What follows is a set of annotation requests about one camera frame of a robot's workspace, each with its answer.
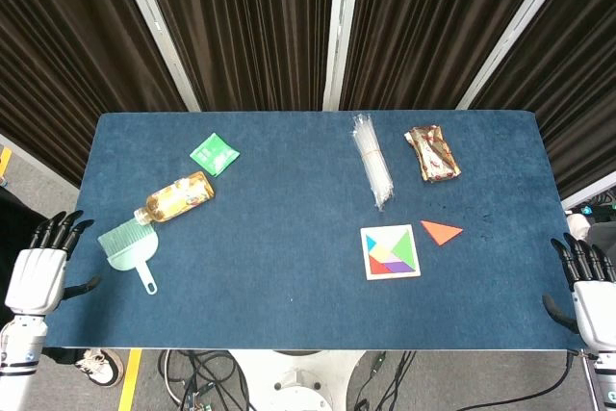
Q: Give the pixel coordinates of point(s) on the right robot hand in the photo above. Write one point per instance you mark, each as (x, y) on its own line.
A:
(594, 305)

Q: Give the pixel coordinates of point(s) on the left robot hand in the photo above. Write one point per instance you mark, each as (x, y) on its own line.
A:
(36, 272)

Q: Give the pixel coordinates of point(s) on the orange triangle tangram piece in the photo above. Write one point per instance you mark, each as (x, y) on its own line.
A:
(440, 232)

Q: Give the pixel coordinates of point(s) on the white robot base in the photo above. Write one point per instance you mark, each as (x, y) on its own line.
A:
(298, 379)

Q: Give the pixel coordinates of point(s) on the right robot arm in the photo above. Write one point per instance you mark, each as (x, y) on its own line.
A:
(605, 377)

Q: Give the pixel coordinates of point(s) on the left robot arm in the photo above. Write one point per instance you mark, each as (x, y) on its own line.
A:
(17, 358)

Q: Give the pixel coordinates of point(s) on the wooden tangram puzzle tray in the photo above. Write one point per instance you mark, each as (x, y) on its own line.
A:
(390, 252)

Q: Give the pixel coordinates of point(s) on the white shoe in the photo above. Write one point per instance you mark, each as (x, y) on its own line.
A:
(577, 225)

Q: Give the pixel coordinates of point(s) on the mint green dustpan brush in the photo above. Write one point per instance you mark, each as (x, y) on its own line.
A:
(130, 249)

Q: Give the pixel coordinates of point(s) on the white black sneaker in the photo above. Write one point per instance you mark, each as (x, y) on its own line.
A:
(98, 365)

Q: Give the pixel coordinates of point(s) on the yellow floor tape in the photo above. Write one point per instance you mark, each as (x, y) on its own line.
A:
(130, 379)

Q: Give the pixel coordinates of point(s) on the amber drink bottle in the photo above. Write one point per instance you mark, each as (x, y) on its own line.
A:
(175, 197)

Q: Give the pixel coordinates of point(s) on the green sachet packet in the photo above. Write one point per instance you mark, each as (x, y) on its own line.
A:
(214, 153)

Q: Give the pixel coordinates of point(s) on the gold red snack wrapper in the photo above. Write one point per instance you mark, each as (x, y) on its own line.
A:
(432, 153)

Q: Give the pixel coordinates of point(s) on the bundle of clear straws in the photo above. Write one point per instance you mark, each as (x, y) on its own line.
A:
(373, 161)

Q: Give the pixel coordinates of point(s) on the blue table cloth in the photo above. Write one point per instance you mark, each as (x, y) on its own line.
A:
(298, 238)

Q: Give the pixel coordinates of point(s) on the dark brown curtain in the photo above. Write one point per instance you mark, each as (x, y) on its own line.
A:
(250, 26)

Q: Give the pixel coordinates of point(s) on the white partition post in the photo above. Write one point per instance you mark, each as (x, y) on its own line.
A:
(337, 28)
(154, 28)
(517, 28)

